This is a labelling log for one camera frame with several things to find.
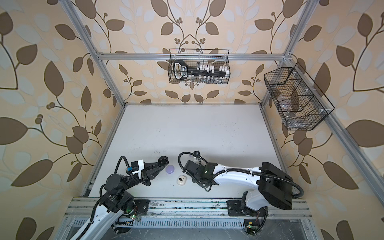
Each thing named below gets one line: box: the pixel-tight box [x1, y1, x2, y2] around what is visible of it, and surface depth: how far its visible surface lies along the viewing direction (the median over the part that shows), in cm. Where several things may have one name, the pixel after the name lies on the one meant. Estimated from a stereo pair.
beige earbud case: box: [176, 175, 187, 186], surface depth 84 cm
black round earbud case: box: [158, 155, 169, 167], surface depth 67 cm
